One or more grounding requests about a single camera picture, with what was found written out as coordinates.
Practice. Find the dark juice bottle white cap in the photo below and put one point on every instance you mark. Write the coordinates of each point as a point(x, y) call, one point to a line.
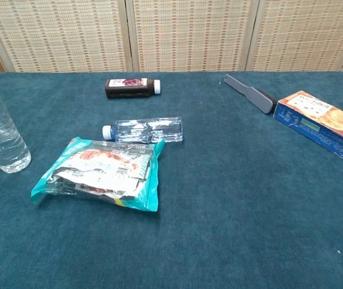
point(129, 90)

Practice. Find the clear square bottle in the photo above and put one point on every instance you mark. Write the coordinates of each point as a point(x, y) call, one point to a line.
point(150, 131)

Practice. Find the teal tablecloth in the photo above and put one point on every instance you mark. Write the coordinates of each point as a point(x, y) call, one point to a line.
point(219, 210)

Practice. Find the woven bamboo folding screen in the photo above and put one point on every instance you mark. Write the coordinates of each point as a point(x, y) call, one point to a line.
point(189, 33)

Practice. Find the grey brush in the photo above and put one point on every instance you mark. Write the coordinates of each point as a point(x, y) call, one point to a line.
point(257, 97)

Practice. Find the orange blue cracker box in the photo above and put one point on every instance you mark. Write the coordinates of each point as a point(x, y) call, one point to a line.
point(319, 123)

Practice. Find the teal snack bag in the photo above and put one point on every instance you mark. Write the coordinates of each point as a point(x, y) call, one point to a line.
point(99, 171)

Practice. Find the clear plastic bottle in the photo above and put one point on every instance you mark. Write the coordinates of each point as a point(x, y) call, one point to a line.
point(2, 141)

